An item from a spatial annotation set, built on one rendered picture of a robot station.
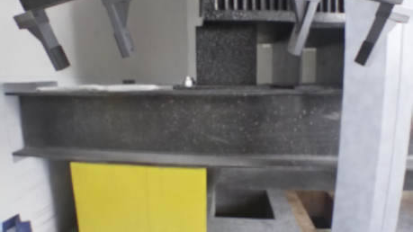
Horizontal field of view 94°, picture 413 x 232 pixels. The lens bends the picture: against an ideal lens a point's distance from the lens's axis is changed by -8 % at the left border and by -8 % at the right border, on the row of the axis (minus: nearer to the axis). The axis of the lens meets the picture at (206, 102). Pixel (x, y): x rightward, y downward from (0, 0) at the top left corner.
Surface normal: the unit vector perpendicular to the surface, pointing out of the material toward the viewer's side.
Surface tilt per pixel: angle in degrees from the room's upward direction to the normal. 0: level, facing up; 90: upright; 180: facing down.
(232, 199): 90
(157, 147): 90
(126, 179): 90
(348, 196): 90
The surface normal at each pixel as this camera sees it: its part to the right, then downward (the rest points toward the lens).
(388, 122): 0.11, 0.11
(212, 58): -0.12, 0.11
